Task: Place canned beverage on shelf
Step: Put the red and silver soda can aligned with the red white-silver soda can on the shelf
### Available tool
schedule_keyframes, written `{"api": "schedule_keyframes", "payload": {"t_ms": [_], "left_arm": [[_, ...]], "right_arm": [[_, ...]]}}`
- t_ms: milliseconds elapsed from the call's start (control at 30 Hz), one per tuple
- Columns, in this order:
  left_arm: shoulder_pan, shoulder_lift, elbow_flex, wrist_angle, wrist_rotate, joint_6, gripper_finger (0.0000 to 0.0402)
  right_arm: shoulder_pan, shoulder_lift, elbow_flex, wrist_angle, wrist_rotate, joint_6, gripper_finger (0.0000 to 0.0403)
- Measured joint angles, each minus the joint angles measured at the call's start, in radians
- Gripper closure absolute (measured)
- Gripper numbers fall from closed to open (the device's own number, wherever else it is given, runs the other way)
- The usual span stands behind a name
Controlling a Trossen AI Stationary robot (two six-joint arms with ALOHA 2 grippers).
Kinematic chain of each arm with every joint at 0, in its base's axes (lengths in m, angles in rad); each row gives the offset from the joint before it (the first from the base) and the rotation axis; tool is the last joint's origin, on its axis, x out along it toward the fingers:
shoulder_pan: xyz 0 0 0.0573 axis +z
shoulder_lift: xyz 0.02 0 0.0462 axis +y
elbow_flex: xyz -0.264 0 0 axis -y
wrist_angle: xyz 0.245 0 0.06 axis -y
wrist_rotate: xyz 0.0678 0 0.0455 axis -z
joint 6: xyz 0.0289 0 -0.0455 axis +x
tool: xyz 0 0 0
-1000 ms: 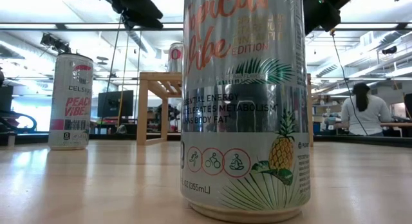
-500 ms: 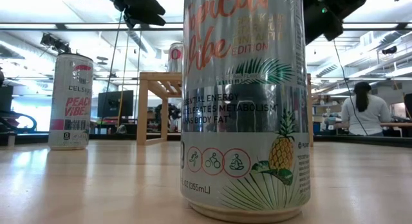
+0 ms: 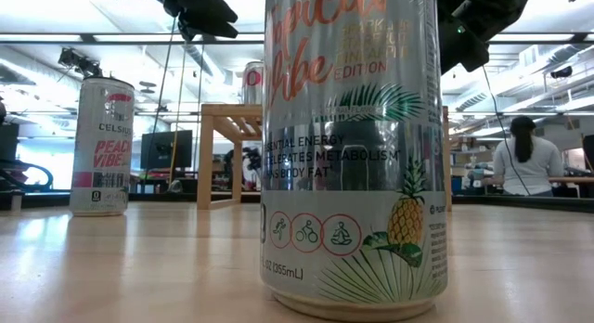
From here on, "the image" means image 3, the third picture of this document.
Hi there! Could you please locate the black aluminium table frame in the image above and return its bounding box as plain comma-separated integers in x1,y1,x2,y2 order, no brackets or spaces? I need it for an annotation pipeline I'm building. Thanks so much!
0,188,594,213

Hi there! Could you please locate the Diet Coke can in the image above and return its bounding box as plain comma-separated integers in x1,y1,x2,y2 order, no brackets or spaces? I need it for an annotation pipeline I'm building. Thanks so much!
241,60,265,106

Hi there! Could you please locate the wooden slatted crate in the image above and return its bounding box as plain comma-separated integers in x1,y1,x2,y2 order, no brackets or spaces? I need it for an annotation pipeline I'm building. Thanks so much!
196,103,454,212

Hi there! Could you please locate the wooden work table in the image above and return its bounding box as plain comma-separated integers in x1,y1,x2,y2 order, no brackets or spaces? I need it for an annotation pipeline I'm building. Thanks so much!
482,174,594,199

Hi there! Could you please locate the person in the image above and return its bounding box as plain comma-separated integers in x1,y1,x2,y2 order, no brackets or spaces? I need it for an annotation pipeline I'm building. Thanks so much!
482,114,565,198

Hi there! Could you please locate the black office chair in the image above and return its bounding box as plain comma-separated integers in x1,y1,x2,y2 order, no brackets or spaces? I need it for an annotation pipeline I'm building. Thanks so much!
0,122,58,212

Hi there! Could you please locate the black ceiling spotlight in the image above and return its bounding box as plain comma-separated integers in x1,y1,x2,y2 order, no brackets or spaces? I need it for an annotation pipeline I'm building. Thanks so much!
58,47,104,81

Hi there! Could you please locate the Celsius Peach Vibe can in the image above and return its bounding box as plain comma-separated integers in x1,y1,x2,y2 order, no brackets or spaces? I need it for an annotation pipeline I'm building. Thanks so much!
69,76,136,217

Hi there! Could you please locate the black ceiling fixture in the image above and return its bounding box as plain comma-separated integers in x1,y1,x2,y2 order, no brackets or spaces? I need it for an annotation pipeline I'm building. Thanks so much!
549,65,575,80

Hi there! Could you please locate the Celsius Tropical Vibe can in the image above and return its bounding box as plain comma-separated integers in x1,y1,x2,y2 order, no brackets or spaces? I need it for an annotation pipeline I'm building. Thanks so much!
258,0,450,323

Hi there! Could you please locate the black hanging cable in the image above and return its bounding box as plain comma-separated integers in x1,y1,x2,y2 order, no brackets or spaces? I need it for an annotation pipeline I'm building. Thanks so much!
142,14,178,185

